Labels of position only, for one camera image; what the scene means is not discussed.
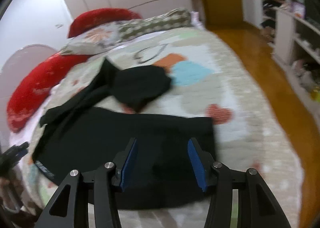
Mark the heart patterned quilt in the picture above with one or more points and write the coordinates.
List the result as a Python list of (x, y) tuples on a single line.
[(207, 77)]

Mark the floral grey pillow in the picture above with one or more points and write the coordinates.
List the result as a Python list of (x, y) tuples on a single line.
[(95, 41)]

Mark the olive cloud-pattern bolster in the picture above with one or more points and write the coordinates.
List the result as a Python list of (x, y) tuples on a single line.
[(175, 18)]

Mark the long red pillow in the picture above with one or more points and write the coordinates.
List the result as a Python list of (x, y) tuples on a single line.
[(36, 86)]

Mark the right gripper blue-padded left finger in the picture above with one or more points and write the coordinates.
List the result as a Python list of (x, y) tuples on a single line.
[(125, 162)]

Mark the round pink headboard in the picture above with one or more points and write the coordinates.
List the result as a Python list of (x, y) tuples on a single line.
[(20, 65)]

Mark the pink bed sheet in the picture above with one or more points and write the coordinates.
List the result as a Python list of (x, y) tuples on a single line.
[(26, 133)]

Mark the white cluttered shelf unit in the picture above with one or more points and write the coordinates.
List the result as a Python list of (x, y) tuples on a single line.
[(293, 28)]

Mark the black pants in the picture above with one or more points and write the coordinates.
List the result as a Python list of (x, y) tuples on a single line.
[(98, 122)]

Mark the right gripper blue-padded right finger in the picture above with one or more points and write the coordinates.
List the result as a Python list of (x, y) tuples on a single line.
[(202, 163)]

